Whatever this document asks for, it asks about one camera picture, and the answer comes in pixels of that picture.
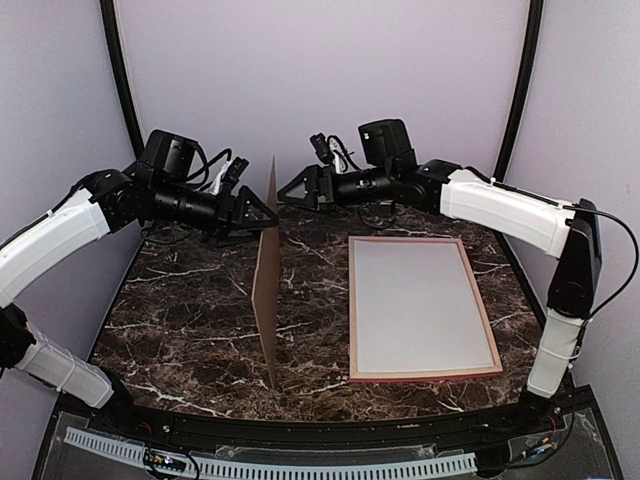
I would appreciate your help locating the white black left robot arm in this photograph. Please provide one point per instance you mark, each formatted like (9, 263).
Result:
(173, 182)

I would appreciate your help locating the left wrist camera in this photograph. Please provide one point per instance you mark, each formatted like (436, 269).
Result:
(231, 174)

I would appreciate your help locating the dark painting photo print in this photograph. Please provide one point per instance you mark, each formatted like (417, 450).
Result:
(420, 305)

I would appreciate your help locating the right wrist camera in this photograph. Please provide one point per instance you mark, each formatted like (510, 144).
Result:
(321, 148)

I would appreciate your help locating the black corner post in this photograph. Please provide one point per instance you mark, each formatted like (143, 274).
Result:
(521, 88)
(120, 76)

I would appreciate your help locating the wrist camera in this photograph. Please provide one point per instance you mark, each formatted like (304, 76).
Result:
(321, 148)
(231, 174)

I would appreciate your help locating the brown cardboard backing board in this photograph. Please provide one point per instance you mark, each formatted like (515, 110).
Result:
(265, 291)

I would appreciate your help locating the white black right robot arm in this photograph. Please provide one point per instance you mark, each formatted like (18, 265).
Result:
(567, 232)

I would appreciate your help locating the light wooden picture frame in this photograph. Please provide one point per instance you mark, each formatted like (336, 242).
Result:
(425, 377)

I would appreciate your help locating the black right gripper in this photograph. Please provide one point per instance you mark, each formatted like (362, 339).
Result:
(314, 174)

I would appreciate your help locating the left black corner post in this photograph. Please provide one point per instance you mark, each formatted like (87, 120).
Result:
(120, 76)

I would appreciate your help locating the right black corner post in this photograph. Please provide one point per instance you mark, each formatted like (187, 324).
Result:
(521, 88)

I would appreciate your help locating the white slotted cable duct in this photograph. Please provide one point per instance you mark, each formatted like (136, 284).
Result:
(265, 464)

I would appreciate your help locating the black front table rail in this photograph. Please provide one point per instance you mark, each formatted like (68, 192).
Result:
(476, 428)

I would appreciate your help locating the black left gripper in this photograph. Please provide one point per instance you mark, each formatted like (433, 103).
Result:
(245, 195)

